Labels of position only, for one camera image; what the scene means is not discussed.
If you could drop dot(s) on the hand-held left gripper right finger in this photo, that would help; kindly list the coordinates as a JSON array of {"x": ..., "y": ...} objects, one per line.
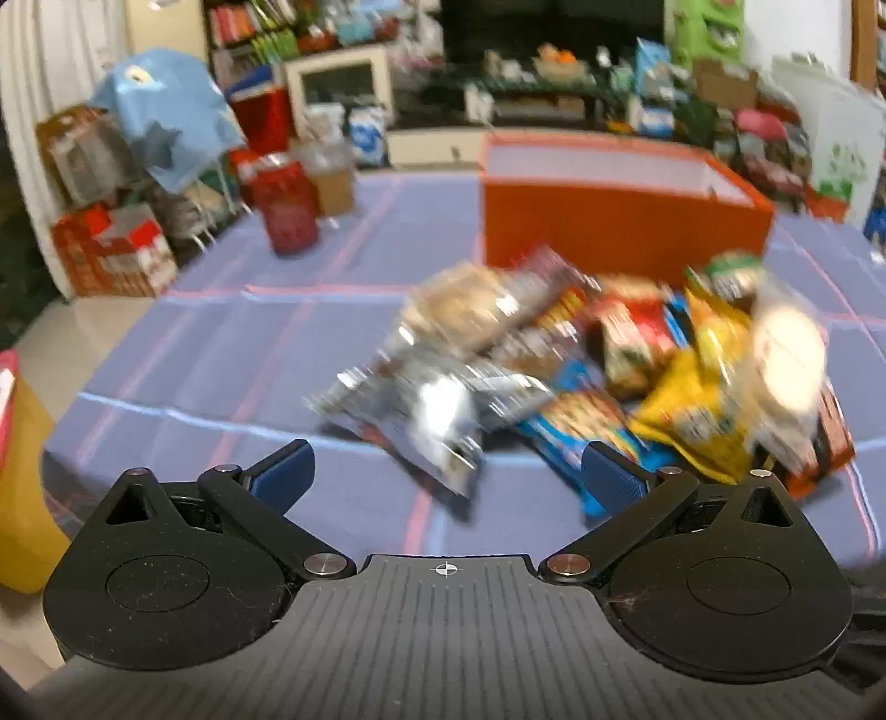
[{"x": 612, "y": 481}]

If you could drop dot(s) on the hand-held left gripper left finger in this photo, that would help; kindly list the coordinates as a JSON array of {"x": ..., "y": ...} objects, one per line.
[{"x": 280, "y": 471}]

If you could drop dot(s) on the silver snack packet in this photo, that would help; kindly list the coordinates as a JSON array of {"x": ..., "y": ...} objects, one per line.
[{"x": 429, "y": 408}]

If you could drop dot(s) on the beige cracker packet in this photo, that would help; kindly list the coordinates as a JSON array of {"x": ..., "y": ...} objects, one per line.
[{"x": 464, "y": 304}]

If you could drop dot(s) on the orange cardboard box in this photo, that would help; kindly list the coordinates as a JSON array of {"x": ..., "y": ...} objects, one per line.
[{"x": 588, "y": 221}]

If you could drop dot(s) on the red snack packet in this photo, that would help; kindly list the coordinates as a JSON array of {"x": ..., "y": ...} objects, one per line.
[{"x": 630, "y": 332}]

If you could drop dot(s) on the clear cookie packet green label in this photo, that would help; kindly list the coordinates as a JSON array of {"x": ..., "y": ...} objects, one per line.
[{"x": 789, "y": 360}]

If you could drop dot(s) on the dark orange snack packet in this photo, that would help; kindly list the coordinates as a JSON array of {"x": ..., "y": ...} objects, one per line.
[{"x": 830, "y": 443}]

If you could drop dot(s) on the green snack packet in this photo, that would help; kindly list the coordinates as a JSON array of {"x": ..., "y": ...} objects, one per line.
[{"x": 734, "y": 273}]

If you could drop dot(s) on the red drink can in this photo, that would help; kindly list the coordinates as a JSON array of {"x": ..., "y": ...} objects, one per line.
[{"x": 287, "y": 208}]

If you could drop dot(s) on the red white cardboard box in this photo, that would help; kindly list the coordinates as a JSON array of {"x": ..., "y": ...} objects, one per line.
[{"x": 118, "y": 263}]

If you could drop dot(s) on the clear plastic jar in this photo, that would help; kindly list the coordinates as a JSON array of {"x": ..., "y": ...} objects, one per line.
[{"x": 336, "y": 187}]

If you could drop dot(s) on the white blue plastic bag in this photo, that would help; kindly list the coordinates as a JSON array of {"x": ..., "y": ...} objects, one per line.
[{"x": 367, "y": 135}]

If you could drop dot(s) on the red gift bag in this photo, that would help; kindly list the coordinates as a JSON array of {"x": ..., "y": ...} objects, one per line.
[{"x": 266, "y": 118}]

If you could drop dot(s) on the white TV cabinet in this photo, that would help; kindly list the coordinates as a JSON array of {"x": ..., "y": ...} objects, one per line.
[{"x": 429, "y": 145}]

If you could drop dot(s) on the brown cardboard box with window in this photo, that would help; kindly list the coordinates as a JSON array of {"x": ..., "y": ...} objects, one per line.
[{"x": 83, "y": 159}]

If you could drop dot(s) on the blue fish print cloth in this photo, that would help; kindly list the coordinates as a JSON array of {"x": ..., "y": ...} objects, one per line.
[{"x": 173, "y": 104}]

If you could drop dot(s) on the brown cardboard box open flaps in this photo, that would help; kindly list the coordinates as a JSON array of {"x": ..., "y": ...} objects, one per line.
[{"x": 723, "y": 86}]

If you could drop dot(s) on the white refrigerator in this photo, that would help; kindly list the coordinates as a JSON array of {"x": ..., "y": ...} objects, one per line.
[{"x": 830, "y": 124}]

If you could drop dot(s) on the bookshelf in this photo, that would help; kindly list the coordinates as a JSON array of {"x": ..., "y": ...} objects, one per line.
[{"x": 235, "y": 24}]

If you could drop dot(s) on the black television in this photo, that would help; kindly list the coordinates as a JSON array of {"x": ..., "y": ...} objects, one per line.
[{"x": 554, "y": 24}]

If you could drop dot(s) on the green hanging organizer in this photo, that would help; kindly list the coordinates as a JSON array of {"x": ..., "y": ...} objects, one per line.
[{"x": 706, "y": 28}]

